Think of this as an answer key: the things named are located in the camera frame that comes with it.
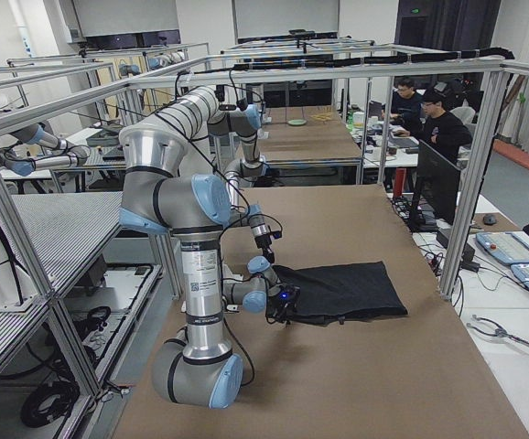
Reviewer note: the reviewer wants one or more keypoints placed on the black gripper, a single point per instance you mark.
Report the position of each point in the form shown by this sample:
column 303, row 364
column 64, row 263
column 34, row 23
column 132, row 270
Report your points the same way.
column 268, row 252
column 278, row 305

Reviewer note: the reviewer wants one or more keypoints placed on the black t-shirt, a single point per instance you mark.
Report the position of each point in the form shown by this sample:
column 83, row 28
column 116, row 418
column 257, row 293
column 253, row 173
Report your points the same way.
column 339, row 293

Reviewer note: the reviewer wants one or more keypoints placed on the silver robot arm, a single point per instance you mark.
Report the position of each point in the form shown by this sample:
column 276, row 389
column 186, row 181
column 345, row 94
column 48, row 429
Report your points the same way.
column 243, row 120
column 162, row 197

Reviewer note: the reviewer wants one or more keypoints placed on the black computer monitor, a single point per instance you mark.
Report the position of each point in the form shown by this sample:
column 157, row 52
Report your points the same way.
column 437, row 183

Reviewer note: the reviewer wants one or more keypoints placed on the person with glasses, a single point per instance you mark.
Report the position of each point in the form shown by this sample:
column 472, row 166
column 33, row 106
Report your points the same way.
column 406, row 106

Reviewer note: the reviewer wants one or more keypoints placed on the striped aluminium workbench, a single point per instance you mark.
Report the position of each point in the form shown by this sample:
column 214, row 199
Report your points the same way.
column 68, row 232

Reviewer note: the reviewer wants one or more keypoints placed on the person in black cap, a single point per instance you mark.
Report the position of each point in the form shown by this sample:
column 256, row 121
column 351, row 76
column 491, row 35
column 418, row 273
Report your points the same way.
column 442, row 130

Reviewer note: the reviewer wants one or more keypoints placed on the grabber reacher tool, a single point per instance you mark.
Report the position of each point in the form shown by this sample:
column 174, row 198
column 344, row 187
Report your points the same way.
column 498, row 330

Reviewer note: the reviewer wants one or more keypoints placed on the blue white teach pendant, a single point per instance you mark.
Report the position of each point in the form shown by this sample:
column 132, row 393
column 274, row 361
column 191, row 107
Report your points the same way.
column 504, row 247

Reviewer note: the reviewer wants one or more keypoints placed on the aluminium cage frame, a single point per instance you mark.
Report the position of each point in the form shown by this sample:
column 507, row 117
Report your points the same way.
column 262, row 75

